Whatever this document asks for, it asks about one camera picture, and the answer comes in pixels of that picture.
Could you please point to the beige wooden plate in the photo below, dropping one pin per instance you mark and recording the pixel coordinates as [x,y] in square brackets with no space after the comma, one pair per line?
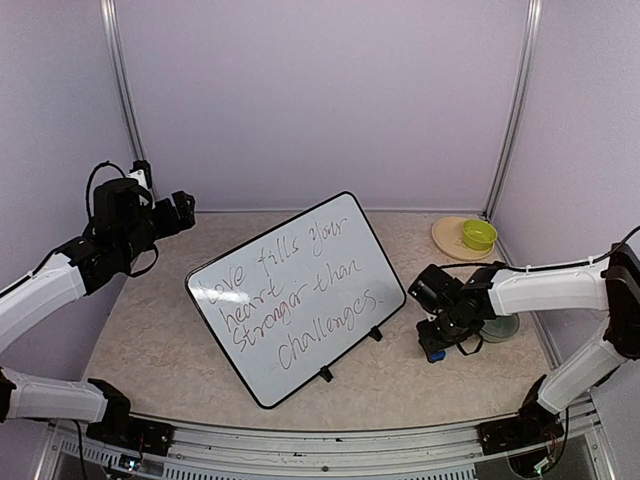
[447,234]

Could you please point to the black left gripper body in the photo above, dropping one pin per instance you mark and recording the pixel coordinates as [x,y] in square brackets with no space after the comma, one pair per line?
[169,224]

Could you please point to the clear glass bowl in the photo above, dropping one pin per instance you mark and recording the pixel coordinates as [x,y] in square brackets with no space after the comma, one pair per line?
[501,329]

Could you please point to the yellow-green plastic bowl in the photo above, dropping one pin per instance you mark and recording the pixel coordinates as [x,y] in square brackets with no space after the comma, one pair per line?
[478,234]

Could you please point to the front aluminium rail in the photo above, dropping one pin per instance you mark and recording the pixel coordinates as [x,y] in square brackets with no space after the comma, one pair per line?
[456,451]

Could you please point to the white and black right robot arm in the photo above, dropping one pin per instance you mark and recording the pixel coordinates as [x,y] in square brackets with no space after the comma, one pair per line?
[607,283]

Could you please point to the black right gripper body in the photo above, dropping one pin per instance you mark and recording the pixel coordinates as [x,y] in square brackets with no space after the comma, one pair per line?
[449,332]

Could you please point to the blue whiteboard eraser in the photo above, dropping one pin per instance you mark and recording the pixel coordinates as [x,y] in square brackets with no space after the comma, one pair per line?
[437,356]

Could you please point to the right aluminium frame post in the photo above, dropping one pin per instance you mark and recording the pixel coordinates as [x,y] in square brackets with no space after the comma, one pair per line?
[516,111]

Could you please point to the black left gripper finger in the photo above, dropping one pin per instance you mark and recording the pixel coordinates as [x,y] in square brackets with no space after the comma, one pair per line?
[186,216]
[183,200]

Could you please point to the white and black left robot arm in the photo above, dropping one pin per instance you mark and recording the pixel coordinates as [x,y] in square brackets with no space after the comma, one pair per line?
[124,222]

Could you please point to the white whiteboard with black frame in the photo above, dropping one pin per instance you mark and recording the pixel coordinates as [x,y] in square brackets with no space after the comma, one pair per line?
[297,297]

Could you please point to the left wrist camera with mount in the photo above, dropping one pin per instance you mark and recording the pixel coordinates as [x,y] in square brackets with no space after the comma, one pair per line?
[141,172]

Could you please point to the left aluminium frame post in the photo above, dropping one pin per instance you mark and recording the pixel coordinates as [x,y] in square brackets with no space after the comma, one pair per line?
[116,53]

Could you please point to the aluminium frame post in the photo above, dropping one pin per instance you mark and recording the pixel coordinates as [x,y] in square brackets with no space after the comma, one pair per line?
[516,111]
[116,53]

